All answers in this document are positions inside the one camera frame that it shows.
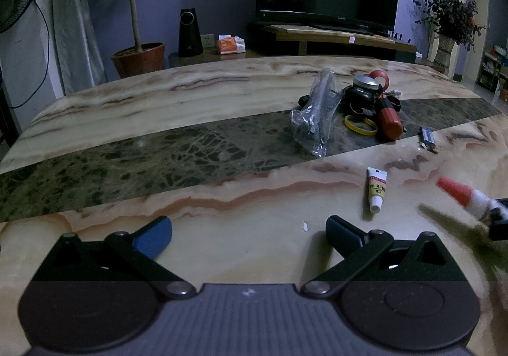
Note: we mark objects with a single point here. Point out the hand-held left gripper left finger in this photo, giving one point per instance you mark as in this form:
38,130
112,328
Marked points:
153,239

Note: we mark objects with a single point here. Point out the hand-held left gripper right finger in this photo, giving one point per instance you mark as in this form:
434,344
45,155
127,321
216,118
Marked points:
341,235

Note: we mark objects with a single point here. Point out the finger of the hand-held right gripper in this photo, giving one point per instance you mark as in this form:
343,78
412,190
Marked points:
499,229
502,205

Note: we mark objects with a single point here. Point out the white glue bottle red cap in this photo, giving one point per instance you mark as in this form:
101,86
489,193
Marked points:
456,191

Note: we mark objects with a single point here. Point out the clear plastic bag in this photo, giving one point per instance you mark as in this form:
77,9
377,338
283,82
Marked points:
313,122

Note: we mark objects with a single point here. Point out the small white ointment tube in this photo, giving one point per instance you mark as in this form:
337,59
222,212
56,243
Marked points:
375,189

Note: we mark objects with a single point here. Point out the small blue battery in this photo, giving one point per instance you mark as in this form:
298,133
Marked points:
428,138

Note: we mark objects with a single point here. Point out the yellow rubber band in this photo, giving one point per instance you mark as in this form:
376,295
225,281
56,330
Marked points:
359,132

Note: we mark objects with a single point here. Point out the red cylinder with black end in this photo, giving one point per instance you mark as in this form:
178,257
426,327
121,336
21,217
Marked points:
389,124

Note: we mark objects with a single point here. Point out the cluttered storage shelf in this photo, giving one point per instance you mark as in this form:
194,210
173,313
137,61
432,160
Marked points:
494,70

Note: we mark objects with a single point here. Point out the silver metal wrench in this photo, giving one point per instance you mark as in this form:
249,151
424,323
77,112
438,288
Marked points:
323,98

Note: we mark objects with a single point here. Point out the black gadget with metal cap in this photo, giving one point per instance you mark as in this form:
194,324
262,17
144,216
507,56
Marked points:
361,96

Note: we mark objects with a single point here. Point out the small white crumpled tube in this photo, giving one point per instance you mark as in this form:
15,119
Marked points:
395,93

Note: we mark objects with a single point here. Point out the pale flower vase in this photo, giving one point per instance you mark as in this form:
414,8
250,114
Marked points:
444,50

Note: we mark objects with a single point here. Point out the terracotta plant pot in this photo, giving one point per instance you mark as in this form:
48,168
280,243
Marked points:
139,60

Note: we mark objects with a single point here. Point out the low dark wooden cabinet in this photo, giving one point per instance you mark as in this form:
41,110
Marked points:
206,58

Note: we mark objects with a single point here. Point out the wooden television stand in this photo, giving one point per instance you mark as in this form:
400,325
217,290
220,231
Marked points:
337,38

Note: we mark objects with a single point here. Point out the dark leafy plant in vase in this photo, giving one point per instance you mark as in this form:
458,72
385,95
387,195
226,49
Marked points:
448,11

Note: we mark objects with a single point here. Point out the orange tissue pack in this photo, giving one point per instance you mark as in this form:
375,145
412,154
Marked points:
230,44

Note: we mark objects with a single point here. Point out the black speaker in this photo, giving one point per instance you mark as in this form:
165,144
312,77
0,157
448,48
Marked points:
189,32

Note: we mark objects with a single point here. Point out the translucent grey curtain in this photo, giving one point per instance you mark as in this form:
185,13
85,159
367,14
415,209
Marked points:
75,23

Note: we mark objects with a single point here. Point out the white wall socket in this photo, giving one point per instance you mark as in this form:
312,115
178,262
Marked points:
207,40

